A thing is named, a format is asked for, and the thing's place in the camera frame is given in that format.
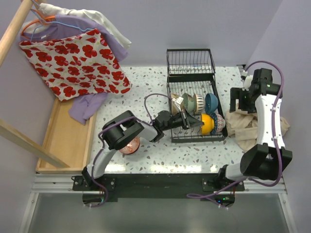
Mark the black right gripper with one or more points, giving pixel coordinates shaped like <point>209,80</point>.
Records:
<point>237,93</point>

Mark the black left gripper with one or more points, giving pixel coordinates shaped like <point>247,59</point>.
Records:
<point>184,120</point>

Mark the orange yellow bowl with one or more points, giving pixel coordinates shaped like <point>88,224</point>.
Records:
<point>208,124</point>

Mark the mint green bowl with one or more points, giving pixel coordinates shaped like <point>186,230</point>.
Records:
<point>189,103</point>

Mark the striped cream bowl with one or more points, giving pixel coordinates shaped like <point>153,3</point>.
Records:
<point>200,103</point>

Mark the blue triangle pattern bowl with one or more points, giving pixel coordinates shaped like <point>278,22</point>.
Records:
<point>219,123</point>

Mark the solid blue bowl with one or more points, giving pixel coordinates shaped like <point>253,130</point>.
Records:
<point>211,103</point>

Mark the floral pattern bowl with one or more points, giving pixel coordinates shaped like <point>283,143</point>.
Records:
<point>173,96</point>

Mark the red pattern bowl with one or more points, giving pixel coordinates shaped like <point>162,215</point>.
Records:
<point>131,147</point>

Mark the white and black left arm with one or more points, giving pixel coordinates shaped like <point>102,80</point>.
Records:
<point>120,131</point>

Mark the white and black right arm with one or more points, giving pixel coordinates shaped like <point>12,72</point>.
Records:
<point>267,159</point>

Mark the beige crumpled cloth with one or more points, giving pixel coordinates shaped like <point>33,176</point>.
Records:
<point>244,127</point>

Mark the red poppy print cloth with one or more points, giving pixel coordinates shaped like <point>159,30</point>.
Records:
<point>78,65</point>

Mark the light wooden tray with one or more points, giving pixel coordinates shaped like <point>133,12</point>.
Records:
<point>68,140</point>

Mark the lilac purple shirt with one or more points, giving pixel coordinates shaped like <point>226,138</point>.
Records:
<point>66,26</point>

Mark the white hanging garment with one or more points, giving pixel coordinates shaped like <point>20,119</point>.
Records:
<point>51,10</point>

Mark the orange clothes hanger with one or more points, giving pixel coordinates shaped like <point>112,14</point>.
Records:
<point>41,18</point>

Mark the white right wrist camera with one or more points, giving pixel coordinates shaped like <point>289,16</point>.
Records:
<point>247,80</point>

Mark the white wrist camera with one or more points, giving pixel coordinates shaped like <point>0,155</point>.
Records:
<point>247,80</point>
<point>177,105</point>

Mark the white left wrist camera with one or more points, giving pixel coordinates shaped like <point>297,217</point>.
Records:
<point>177,105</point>

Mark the black wire dish rack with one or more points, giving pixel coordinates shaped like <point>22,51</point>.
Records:
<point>192,71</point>

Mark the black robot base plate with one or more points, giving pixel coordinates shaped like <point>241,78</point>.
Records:
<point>145,186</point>

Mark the wooden clothes rail frame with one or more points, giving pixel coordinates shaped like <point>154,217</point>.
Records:
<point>21,90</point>

